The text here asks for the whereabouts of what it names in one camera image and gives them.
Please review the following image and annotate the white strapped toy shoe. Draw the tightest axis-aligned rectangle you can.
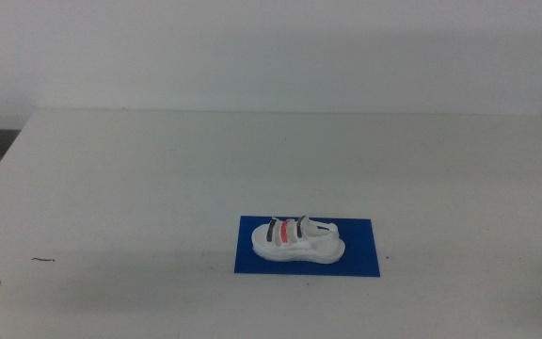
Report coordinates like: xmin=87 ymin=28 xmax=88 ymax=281
xmin=250 ymin=215 xmax=346 ymax=265

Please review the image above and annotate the blue rectangular mat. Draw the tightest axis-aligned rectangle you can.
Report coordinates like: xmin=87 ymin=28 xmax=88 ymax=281
xmin=233 ymin=215 xmax=381 ymax=278

